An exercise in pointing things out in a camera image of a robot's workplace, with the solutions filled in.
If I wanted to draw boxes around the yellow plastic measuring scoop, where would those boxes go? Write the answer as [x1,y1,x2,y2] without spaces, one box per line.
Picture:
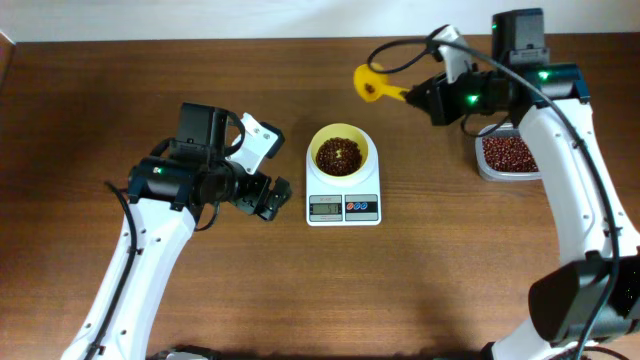
[353,63,409,103]

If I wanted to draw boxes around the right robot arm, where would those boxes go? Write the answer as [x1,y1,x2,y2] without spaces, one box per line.
[406,9,639,359]

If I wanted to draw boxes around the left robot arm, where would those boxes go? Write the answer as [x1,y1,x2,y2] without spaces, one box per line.
[63,103,292,359]

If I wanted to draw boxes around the white digital kitchen scale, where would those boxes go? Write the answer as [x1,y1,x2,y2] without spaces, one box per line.
[305,131,382,226]

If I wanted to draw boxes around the pale yellow plastic bowl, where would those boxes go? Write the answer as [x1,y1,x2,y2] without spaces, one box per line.
[310,123,372,178]

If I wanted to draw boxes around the clear plastic food container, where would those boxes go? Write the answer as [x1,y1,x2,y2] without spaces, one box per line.
[475,124,541,182]

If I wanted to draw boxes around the red adzuki beans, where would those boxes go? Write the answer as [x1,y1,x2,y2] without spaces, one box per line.
[315,137,362,177]

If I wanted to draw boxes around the right black cable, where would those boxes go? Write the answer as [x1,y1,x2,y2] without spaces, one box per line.
[366,24,624,360]

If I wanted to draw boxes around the black cable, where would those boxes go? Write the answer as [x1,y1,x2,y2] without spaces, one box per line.
[82,109,247,360]
[366,24,624,360]

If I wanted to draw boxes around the left black cable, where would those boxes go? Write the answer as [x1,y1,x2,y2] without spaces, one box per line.
[82,109,247,360]

